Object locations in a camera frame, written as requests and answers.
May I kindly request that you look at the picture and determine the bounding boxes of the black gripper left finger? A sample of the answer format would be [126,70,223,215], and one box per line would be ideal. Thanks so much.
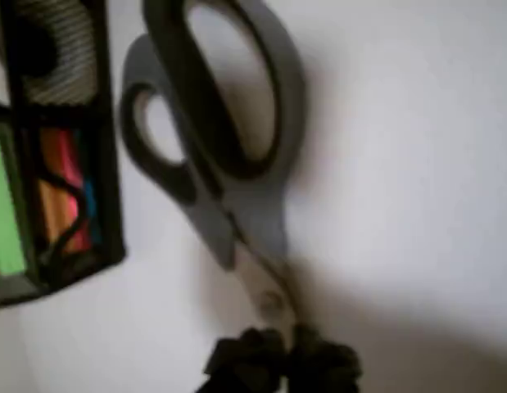
[203,326,287,393]

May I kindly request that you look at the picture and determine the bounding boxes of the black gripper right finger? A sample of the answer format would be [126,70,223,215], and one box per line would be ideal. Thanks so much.
[286,323,361,393]

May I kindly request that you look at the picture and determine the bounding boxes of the grey handled scissors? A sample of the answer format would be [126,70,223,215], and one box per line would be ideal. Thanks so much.
[120,0,307,328]

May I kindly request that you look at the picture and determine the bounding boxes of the black mesh desk organizer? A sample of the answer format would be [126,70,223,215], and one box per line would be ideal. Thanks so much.
[0,0,127,310]

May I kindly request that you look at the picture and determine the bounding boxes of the multicolour sticky note stack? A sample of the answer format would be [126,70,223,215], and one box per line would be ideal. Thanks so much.
[35,129,101,253]

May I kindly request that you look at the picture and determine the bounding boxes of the green sticky note pad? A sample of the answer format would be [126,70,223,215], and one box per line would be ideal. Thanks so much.
[0,129,27,276]

